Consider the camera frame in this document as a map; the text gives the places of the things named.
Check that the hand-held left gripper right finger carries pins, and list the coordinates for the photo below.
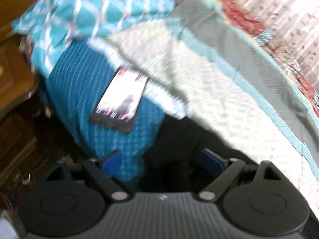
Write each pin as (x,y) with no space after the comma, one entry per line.
(211,161)

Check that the wooden nightstand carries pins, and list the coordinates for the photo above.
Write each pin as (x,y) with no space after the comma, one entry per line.
(15,99)

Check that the red floral blanket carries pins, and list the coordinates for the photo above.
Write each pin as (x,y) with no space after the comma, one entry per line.
(239,12)

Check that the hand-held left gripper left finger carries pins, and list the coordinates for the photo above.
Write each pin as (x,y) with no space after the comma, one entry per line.
(112,161)

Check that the black pants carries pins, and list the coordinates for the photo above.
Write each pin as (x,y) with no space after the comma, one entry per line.
(174,154)

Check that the black smartphone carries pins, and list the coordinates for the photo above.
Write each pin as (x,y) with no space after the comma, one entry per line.
(119,99)

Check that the beige patterned curtain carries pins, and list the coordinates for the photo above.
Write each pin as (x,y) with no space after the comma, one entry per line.
(281,12)

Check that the patterned teal and beige bedspread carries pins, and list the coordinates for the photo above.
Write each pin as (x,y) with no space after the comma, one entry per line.
(199,79)

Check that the teal lattice pillow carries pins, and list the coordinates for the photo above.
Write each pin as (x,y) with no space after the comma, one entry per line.
(82,12)

